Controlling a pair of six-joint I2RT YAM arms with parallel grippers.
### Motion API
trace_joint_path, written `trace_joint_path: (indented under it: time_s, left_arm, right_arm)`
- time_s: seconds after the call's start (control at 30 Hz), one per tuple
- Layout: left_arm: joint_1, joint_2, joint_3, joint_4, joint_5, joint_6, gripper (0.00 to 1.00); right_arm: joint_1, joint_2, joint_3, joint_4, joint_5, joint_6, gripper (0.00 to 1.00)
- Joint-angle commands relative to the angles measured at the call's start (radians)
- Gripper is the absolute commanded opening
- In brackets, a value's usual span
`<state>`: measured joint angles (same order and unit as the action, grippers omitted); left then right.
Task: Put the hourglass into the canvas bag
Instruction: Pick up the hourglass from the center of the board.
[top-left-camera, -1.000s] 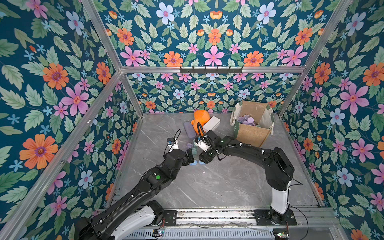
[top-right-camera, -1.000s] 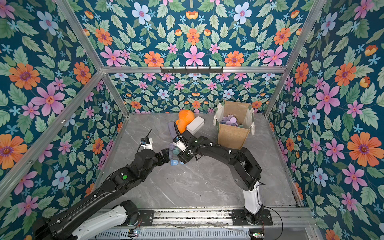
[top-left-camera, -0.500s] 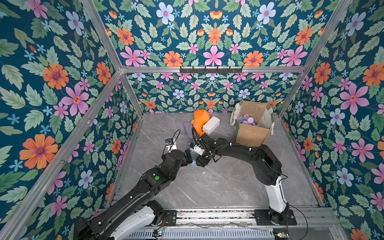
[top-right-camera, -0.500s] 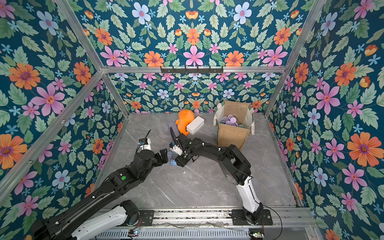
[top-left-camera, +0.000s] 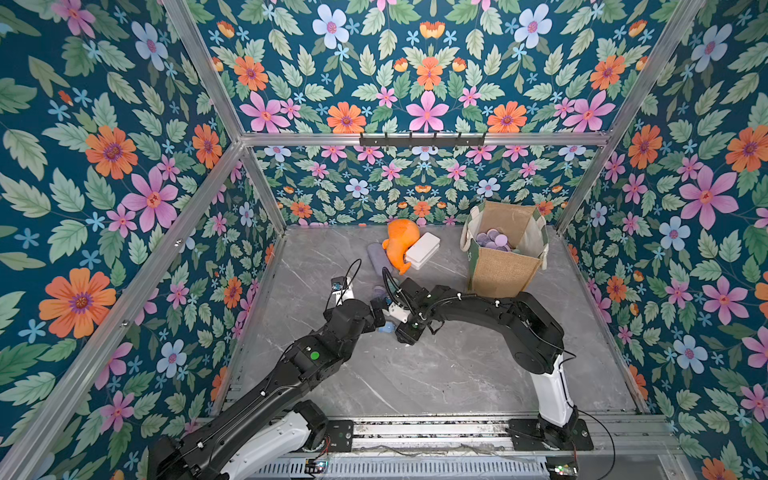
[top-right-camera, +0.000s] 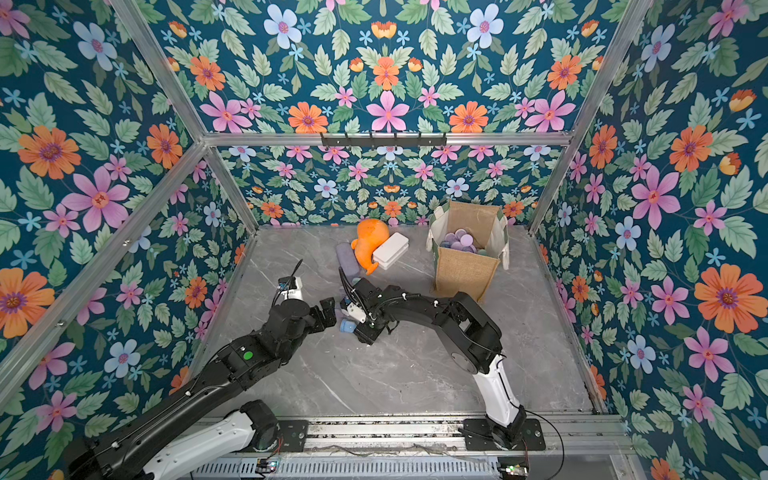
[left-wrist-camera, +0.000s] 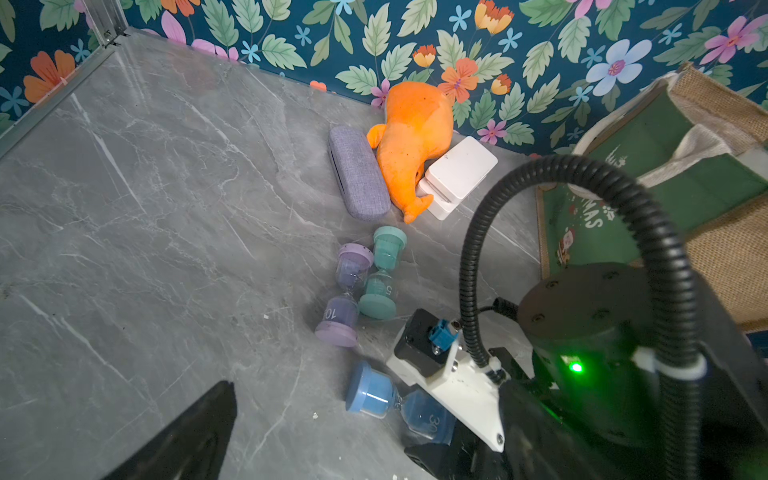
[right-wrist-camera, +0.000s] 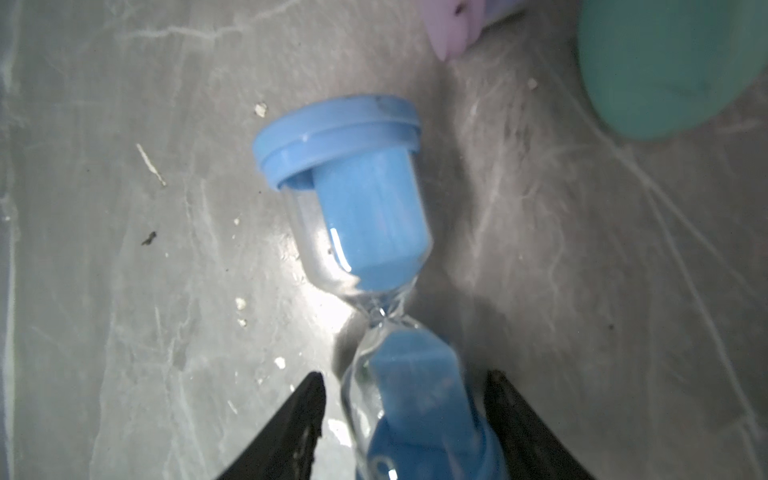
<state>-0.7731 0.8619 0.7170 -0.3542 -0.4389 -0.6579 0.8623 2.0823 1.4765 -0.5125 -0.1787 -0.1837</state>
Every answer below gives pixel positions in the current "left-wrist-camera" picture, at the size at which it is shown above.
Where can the purple hourglass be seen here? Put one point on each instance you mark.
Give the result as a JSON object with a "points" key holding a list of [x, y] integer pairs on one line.
{"points": [[338, 324]]}

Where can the jute canvas tote bag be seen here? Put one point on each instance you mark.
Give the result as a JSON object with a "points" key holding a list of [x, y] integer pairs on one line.
{"points": [[701, 150]]}

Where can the white rectangular box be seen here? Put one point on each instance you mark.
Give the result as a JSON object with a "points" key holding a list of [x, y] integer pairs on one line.
{"points": [[452, 177]]}

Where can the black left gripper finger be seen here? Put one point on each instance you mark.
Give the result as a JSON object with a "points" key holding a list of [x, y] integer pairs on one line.
{"points": [[193, 446]]}

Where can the orange plush toy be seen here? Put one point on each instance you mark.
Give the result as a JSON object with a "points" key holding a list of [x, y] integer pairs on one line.
{"points": [[418, 127]]}

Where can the teal hourglass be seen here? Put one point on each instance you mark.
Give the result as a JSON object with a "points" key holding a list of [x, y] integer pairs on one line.
{"points": [[378, 299]]}

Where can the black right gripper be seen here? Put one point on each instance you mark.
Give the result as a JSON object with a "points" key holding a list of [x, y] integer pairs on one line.
{"points": [[531, 450]]}

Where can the blue hourglass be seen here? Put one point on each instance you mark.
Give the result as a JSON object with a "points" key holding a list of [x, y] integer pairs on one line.
{"points": [[373, 393]]}

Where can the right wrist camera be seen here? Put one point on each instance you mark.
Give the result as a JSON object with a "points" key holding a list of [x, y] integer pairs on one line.
{"points": [[428, 353]]}

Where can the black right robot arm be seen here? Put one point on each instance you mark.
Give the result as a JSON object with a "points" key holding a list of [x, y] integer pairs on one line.
{"points": [[638, 373]]}

